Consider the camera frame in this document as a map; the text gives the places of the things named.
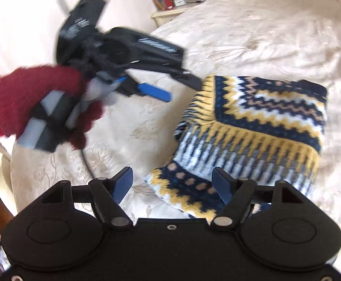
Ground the white rounded furniture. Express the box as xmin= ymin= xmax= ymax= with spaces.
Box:
xmin=0 ymin=139 xmax=18 ymax=215

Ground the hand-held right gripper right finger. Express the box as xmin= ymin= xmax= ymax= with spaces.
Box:
xmin=211 ymin=167 xmax=304 ymax=231

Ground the person's left hand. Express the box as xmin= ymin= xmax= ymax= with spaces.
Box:
xmin=0 ymin=65 xmax=105 ymax=150

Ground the cream nightstand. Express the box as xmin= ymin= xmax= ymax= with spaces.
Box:
xmin=151 ymin=6 xmax=194 ymax=27

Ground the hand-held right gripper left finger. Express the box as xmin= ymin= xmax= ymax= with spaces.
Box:
xmin=40 ymin=166 xmax=134 ymax=230

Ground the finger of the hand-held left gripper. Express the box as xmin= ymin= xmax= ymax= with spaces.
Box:
xmin=146 ymin=64 xmax=204 ymax=91
xmin=120 ymin=78 xmax=173 ymax=102

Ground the black cable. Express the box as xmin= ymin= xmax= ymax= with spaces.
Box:
xmin=81 ymin=149 xmax=97 ymax=181

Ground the cream embroidered bedspread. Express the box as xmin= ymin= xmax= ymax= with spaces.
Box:
xmin=10 ymin=0 xmax=341 ymax=270

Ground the navy yellow patterned knit sweater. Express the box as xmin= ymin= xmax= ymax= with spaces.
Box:
xmin=144 ymin=74 xmax=328 ymax=220

